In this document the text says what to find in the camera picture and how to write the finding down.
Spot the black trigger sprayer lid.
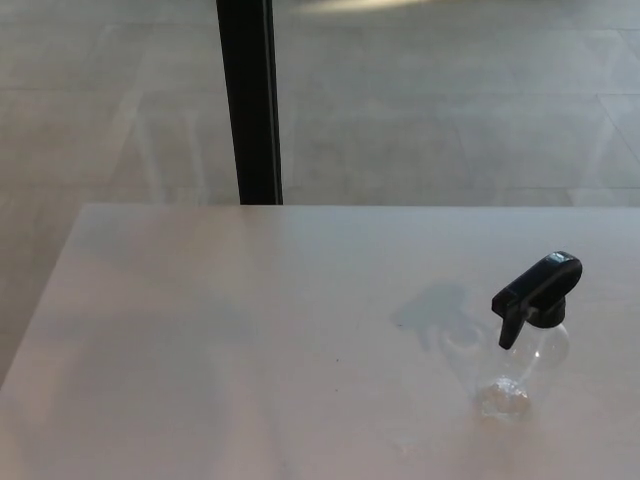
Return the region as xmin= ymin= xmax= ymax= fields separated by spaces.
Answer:
xmin=491 ymin=250 xmax=584 ymax=350

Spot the clear plastic spray bottle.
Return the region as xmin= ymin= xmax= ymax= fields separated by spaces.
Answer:
xmin=472 ymin=319 xmax=572 ymax=421

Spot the black window frame post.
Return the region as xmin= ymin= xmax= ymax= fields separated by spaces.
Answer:
xmin=215 ymin=0 xmax=284 ymax=206

